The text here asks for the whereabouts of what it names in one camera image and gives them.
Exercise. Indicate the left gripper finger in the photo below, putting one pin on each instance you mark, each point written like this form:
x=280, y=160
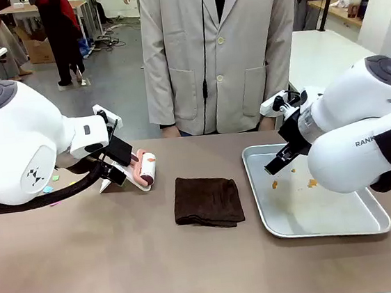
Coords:
x=118, y=177
x=107, y=169

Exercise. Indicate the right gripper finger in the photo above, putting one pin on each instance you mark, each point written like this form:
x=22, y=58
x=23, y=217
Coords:
x=282, y=162
x=277, y=157

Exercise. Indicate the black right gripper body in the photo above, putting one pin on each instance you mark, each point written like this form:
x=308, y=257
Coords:
x=293, y=132

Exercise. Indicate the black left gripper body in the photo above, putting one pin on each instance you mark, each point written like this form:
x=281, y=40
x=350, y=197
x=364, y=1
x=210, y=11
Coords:
x=120, y=151

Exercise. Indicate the dark brown cloth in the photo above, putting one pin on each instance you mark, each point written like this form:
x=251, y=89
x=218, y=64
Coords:
x=205, y=201

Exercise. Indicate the person's left forearm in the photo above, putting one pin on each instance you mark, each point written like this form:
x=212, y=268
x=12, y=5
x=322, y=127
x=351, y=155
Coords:
x=278, y=71

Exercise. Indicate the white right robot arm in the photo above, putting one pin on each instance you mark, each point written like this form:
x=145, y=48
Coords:
x=345, y=102

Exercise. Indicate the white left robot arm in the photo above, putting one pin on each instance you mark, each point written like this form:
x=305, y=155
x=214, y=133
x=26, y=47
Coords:
x=12, y=137

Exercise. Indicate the person's right forearm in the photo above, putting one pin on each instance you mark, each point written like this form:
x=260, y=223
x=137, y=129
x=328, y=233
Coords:
x=160, y=97

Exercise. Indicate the person's left hand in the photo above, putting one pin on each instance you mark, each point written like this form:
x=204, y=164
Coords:
x=267, y=125

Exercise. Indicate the person's right hand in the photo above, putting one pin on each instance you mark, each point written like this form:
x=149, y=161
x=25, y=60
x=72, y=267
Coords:
x=170, y=131

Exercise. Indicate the white paper sheet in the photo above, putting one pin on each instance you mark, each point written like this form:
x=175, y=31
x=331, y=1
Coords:
x=143, y=189

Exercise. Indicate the green paper scrap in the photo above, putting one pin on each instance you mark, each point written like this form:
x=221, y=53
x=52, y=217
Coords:
x=56, y=176

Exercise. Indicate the pink paper scrap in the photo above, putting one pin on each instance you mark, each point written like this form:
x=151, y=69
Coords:
x=55, y=203

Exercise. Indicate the blue paper scrap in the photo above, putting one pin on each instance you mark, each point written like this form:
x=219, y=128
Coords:
x=48, y=189

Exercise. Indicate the metal tray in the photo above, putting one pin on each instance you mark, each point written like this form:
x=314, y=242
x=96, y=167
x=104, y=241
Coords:
x=311, y=218

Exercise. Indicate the person in beige jacket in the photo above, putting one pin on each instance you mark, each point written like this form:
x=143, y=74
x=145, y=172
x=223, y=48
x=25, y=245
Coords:
x=185, y=49

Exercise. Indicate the wooden workbench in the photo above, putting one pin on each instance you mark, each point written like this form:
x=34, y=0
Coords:
x=337, y=16

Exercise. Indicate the cardboard box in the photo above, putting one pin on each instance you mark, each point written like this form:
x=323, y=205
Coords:
x=40, y=51

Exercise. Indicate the bystander in red and black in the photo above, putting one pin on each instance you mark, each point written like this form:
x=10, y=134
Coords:
x=61, y=34

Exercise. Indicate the dark bottle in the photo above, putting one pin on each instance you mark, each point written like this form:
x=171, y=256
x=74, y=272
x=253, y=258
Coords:
x=364, y=6

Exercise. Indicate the wooden desk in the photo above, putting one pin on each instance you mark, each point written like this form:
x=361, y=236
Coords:
x=79, y=6

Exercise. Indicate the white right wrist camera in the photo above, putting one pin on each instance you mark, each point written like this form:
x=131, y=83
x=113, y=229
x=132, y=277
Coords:
x=271, y=105

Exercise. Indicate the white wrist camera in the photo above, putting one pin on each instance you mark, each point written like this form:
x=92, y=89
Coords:
x=102, y=112
x=271, y=105

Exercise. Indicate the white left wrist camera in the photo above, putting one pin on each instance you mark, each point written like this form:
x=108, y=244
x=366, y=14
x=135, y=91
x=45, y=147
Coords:
x=102, y=112

